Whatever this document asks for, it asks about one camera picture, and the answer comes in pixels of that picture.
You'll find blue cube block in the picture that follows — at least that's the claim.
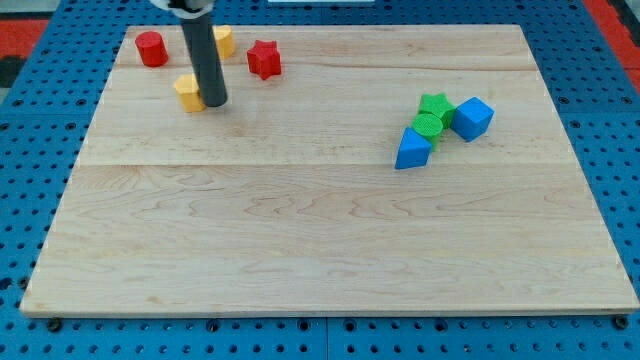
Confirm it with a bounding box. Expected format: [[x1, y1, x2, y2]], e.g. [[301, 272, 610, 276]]
[[451, 97, 495, 142]]

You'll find yellow heart block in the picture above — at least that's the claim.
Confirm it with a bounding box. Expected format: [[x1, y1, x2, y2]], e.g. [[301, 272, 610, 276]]
[[213, 25, 236, 60]]

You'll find red cylinder block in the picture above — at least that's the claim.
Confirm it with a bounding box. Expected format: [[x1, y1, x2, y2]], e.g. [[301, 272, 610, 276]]
[[135, 31, 169, 67]]

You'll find blue triangle block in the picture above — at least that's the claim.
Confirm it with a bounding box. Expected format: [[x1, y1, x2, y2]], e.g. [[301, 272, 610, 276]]
[[394, 127, 432, 170]]

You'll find light wooden board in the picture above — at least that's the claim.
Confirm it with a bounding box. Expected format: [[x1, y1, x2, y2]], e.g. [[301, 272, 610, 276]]
[[21, 25, 639, 318]]

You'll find red star block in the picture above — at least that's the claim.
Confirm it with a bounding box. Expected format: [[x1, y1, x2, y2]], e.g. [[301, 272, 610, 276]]
[[247, 40, 282, 80]]

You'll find green star block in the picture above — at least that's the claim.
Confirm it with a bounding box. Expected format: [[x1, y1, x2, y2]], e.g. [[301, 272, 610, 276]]
[[418, 93, 456, 129]]

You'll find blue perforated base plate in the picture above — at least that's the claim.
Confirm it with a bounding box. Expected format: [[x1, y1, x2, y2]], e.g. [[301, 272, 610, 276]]
[[1, 1, 639, 359]]

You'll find yellow hexagon block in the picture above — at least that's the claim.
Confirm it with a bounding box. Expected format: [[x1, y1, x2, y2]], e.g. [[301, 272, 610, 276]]
[[173, 74, 206, 113]]

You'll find green cylinder block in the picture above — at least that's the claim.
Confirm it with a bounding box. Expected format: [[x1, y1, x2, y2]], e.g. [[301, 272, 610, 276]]
[[411, 113, 444, 151]]

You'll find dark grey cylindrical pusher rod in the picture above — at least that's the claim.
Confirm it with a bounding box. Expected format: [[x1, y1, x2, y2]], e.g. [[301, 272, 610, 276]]
[[181, 13, 228, 107]]

